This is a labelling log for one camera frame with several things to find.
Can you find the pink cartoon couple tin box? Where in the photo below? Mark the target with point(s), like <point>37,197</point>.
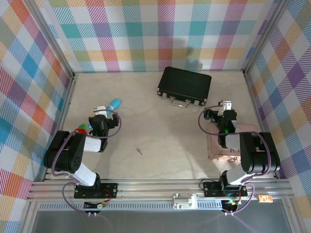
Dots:
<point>215,150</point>

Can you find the small metal key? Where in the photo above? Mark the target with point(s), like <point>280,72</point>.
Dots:
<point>139,151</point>

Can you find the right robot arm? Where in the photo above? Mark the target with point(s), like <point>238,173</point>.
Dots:
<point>255,155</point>

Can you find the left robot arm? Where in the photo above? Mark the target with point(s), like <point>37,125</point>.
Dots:
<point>63,150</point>

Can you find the red and green toy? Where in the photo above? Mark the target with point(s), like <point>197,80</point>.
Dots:
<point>81,129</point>

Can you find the blue marker pen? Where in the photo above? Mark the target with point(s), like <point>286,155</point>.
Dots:
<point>114,104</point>

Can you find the small orange circuit board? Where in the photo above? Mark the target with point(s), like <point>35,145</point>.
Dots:
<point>265,198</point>

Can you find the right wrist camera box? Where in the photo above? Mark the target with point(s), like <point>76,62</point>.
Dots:
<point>224,106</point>

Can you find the aluminium side rail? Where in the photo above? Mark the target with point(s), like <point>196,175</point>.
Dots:
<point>252,97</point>
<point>65,109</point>

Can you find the aluminium back wall rail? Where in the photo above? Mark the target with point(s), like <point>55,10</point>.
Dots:
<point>121,71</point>

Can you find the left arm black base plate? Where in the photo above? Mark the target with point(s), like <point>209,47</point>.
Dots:
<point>109,189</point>

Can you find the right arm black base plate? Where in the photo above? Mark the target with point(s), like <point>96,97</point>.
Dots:
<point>211,189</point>

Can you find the aluminium front rail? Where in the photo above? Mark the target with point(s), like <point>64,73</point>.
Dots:
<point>150,187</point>

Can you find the white metal bracket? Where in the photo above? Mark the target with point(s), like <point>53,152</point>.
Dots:
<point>187,201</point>

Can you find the aluminium corner post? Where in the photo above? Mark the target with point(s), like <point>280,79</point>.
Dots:
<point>264,36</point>
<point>51,36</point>

